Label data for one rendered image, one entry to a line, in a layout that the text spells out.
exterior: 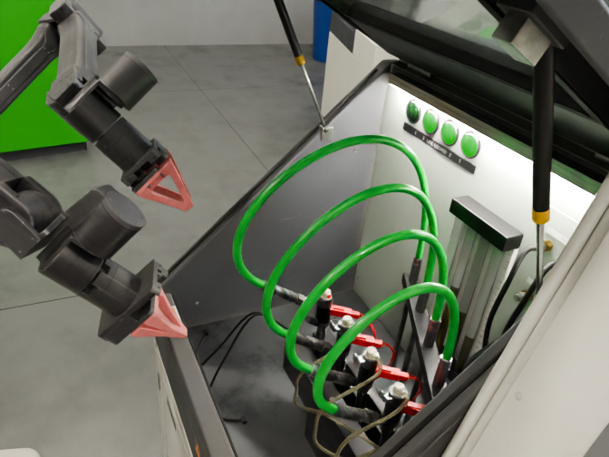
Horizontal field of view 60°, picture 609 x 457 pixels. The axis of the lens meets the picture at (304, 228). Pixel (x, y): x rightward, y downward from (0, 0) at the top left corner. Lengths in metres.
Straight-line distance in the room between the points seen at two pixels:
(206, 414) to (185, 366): 0.12
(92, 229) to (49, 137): 3.62
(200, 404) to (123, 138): 0.50
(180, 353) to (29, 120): 3.24
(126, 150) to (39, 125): 3.44
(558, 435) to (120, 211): 0.54
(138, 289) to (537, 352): 0.48
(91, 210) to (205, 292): 0.68
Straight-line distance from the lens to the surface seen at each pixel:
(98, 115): 0.77
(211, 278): 1.27
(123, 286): 0.68
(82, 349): 2.55
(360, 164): 1.28
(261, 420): 1.15
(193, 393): 1.04
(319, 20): 7.06
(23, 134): 4.22
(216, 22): 7.58
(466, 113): 0.99
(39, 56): 1.24
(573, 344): 0.64
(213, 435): 0.98
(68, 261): 0.66
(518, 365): 0.69
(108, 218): 0.63
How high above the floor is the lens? 1.73
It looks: 31 degrees down
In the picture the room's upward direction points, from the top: 6 degrees clockwise
